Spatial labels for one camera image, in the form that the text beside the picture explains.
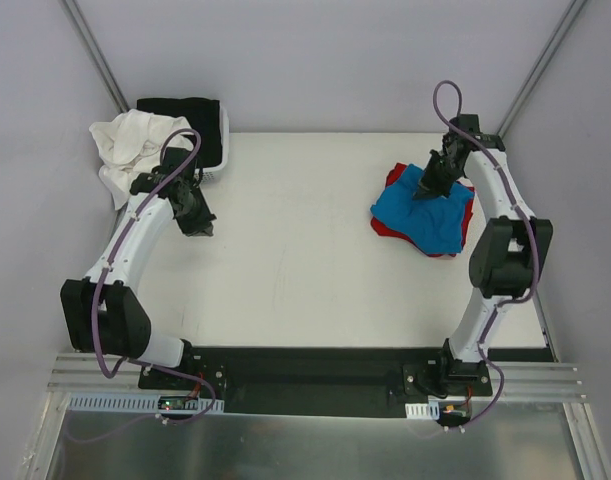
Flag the red t shirt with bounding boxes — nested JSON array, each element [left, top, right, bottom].
[[369, 162, 475, 259]]

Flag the white cable duct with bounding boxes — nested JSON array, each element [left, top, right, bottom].
[[405, 402, 440, 421], [69, 393, 225, 415]]

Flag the white plastic basket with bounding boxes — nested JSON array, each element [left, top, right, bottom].
[[195, 98, 230, 182]]

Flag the white t shirt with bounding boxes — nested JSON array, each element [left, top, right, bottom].
[[89, 109, 190, 210]]

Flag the black t shirt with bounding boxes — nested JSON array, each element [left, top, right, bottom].
[[136, 97, 223, 168]]

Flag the left white cable duct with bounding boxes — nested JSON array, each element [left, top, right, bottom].
[[69, 393, 225, 415]]

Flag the right white cable duct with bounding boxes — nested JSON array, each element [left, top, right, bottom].
[[405, 402, 440, 421]]

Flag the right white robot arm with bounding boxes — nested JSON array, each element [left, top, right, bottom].
[[408, 114, 553, 398]]

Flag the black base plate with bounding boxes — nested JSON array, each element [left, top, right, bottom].
[[138, 347, 492, 418]]

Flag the aluminium rail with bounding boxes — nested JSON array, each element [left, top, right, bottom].
[[47, 353, 589, 403]]

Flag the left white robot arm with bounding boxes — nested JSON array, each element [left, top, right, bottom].
[[60, 147, 216, 389]]

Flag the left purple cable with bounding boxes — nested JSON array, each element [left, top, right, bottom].
[[64, 127, 223, 444]]

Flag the blue t shirt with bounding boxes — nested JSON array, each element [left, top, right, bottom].
[[369, 165, 476, 256]]

